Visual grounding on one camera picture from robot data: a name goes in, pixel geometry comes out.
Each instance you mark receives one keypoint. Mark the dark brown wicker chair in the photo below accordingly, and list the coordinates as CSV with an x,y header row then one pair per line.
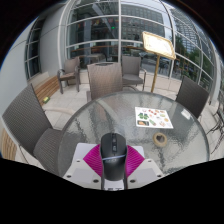
x,y
191,95
28,120

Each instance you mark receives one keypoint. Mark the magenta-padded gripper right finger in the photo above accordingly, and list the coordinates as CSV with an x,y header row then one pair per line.
x,y
141,170

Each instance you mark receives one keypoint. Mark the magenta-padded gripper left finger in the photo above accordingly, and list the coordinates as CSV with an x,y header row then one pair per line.
x,y
85,171

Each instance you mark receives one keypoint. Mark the black computer mouse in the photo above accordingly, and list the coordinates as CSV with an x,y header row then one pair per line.
x,y
114,156

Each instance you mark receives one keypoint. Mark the brown tape roll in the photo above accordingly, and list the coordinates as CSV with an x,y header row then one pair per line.
x,y
155,140

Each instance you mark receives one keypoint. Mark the golden menu stand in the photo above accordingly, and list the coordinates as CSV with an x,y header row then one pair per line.
x,y
158,45

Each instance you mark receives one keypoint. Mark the dark metal patio table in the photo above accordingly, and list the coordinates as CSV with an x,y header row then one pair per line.
x,y
218,120

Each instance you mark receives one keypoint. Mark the grey wicker chair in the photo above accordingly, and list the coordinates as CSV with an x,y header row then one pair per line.
x,y
131,68
105,80
70,68

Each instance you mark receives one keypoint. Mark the colourful printed menu card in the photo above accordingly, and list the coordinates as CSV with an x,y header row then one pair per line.
x,y
153,117

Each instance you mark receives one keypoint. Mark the wooden slatted bench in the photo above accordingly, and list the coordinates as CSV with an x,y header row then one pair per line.
x,y
7,145
46,88

